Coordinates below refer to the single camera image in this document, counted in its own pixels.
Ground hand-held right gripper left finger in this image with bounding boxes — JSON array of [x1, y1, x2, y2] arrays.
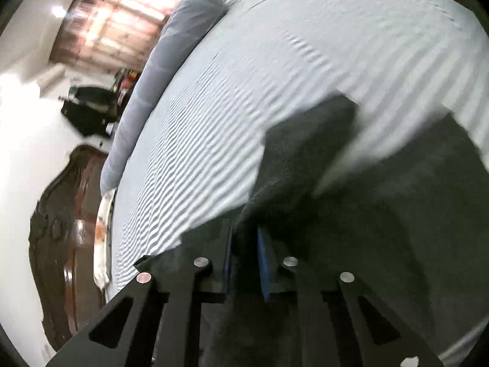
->
[[46, 220, 234, 367]]

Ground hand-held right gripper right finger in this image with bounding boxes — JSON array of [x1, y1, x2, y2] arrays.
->
[[257, 225, 446, 367]]

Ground dark grey denim pants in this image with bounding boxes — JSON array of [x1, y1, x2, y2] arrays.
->
[[134, 95, 487, 367]]

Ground white floral pillow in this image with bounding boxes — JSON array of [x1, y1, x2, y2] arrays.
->
[[94, 189, 117, 291]]

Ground carved wooden headboard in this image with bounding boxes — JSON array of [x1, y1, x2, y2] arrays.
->
[[28, 145, 111, 352]]

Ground grey white striped bed sheet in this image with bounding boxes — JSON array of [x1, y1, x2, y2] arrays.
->
[[103, 0, 489, 356]]

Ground grey quilt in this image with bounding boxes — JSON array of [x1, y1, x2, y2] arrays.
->
[[100, 0, 230, 195]]

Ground black bag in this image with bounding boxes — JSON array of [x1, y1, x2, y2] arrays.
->
[[60, 84, 123, 137]]

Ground wooden cabinet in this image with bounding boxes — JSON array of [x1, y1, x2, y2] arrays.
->
[[50, 0, 180, 73]]

